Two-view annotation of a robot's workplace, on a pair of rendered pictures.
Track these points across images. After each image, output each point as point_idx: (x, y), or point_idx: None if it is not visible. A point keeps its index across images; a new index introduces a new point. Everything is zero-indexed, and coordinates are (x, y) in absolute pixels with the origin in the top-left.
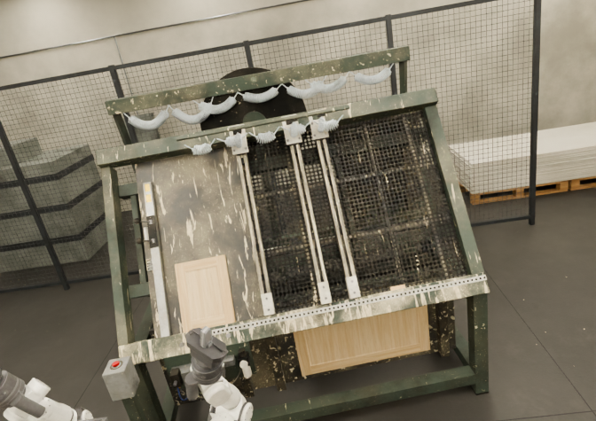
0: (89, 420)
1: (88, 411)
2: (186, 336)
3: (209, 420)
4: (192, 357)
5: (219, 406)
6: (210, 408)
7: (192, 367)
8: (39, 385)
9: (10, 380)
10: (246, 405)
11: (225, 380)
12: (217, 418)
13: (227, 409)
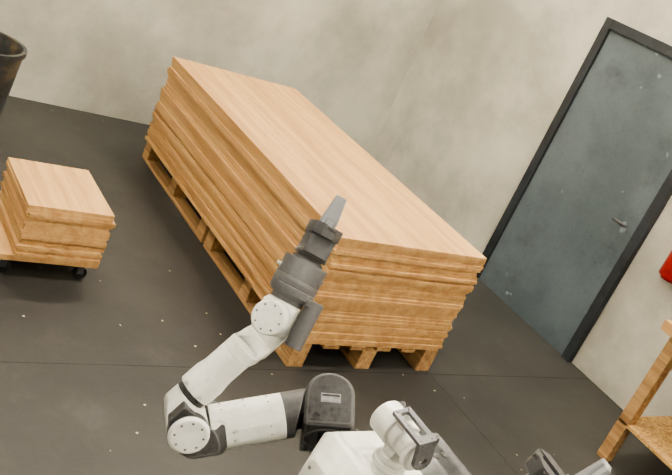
0: (411, 429)
1: None
2: (337, 230)
3: (223, 431)
4: (319, 269)
5: (203, 413)
6: (208, 427)
7: (321, 280)
8: None
9: None
10: None
11: (235, 333)
12: (230, 407)
13: (203, 406)
